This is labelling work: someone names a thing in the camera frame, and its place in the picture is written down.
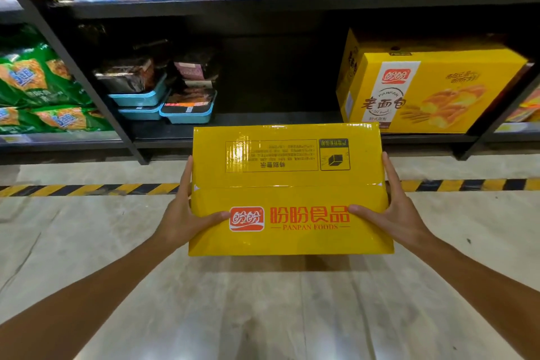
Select black metal shelf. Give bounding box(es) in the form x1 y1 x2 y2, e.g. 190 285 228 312
0 0 540 165

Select person's right forearm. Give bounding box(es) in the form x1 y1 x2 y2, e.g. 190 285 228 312
417 236 540 360

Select person's right hand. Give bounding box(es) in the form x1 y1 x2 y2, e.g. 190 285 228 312
348 151 440 255

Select person's left hand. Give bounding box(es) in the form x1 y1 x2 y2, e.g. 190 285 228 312
154 155 231 251

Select green cracker packets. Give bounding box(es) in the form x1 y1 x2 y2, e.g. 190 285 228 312
0 26 115 134

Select yellow bread box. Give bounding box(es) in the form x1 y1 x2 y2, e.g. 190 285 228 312
336 29 528 134
188 123 395 257

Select person's left forearm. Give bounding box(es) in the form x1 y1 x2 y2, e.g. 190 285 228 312
0 233 182 360

